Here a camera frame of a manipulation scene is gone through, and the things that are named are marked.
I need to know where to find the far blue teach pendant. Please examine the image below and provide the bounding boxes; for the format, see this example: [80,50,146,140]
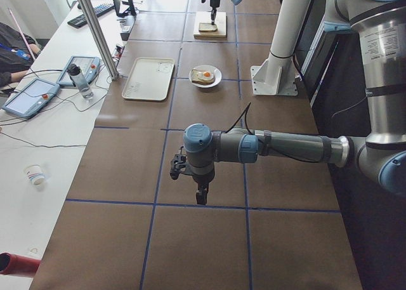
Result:
[56,56,102,88]

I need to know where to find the black monitor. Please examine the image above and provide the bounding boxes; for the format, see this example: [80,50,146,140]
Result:
[113,0,136,18]

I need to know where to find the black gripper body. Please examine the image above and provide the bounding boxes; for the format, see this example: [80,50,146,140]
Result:
[192,174,212,192]
[210,0,220,10]

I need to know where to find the bread slice with fried egg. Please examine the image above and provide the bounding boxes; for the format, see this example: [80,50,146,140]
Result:
[191,69,215,85]

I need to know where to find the near blue teach pendant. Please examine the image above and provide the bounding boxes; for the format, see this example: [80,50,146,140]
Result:
[2,78,60,118]

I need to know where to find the clear water bottle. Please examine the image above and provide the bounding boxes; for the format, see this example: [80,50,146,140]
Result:
[67,63,93,100]

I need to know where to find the orange black connector block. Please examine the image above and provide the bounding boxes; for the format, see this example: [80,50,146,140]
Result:
[112,44,124,62]

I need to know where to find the bamboo cutting board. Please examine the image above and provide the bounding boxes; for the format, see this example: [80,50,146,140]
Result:
[193,11,226,38]

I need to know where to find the paper cup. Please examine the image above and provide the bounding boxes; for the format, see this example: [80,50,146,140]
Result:
[24,164,45,185]

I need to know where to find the white camera mast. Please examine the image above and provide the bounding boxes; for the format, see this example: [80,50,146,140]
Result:
[251,0,311,96]

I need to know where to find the cream bear tray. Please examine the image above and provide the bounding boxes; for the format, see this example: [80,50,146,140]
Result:
[122,57,174,102]

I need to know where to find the red cylinder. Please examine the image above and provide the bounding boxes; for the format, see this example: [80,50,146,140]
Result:
[1,253,41,277]

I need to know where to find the white round plate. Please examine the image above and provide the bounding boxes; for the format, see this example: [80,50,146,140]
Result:
[188,65,222,88]

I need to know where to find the aluminium frame post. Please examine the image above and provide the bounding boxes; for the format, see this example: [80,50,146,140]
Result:
[78,0,119,81]

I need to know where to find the blue teach pendant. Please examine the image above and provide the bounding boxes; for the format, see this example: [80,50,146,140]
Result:
[56,56,102,88]
[2,78,60,118]

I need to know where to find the black keyboard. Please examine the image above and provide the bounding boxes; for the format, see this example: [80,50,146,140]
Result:
[67,3,115,29]

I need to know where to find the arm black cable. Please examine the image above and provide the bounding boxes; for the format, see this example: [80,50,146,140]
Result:
[224,102,321,162]

